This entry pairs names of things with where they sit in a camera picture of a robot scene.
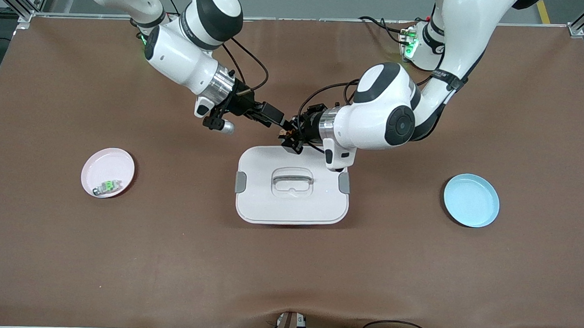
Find pink box with white lid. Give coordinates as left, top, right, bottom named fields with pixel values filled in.
left=234, top=143, right=352, bottom=228

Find brown table mat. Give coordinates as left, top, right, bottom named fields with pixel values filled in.
left=0, top=7, right=584, bottom=328

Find pink round plate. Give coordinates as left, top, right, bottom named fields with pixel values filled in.
left=80, top=147, right=136, bottom=200

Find blue round plate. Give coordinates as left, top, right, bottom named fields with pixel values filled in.
left=442, top=172, right=501, bottom=229

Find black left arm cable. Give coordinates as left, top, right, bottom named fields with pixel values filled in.
left=297, top=77, right=362, bottom=134

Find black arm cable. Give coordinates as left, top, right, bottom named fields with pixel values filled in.
left=297, top=77, right=362, bottom=134
left=221, top=35, right=271, bottom=94

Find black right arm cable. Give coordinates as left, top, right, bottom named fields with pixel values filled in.
left=221, top=35, right=271, bottom=94

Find black left arm base cables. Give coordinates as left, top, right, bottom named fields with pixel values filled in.
left=357, top=15, right=410, bottom=45

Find green and clear switch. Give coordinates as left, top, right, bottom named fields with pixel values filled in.
left=92, top=179, right=123, bottom=198

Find metal table edge bracket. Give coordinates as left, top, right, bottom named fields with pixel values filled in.
left=273, top=311, right=308, bottom=328

